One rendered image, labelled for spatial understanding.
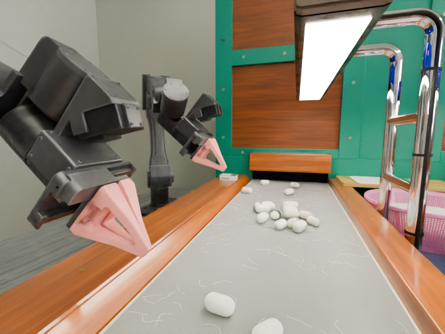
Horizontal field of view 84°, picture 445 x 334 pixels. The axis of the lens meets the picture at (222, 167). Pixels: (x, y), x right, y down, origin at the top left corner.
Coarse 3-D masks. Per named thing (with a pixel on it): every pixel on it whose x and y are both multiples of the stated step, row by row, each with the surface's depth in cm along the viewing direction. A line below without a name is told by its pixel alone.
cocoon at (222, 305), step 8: (208, 296) 27; (216, 296) 27; (224, 296) 26; (208, 304) 26; (216, 304) 26; (224, 304) 26; (232, 304) 26; (216, 312) 26; (224, 312) 25; (232, 312) 26
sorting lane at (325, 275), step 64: (256, 192) 82; (320, 192) 82; (192, 256) 39; (256, 256) 39; (320, 256) 39; (128, 320) 26; (192, 320) 26; (256, 320) 26; (320, 320) 26; (384, 320) 26
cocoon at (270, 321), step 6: (270, 318) 24; (258, 324) 23; (264, 324) 23; (270, 324) 23; (276, 324) 23; (252, 330) 23; (258, 330) 22; (264, 330) 22; (270, 330) 22; (276, 330) 22; (282, 330) 23
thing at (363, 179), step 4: (352, 176) 90; (356, 176) 90; (360, 176) 90; (364, 176) 91; (356, 180) 82; (360, 180) 82; (364, 180) 82; (368, 180) 82; (372, 180) 82; (376, 180) 82
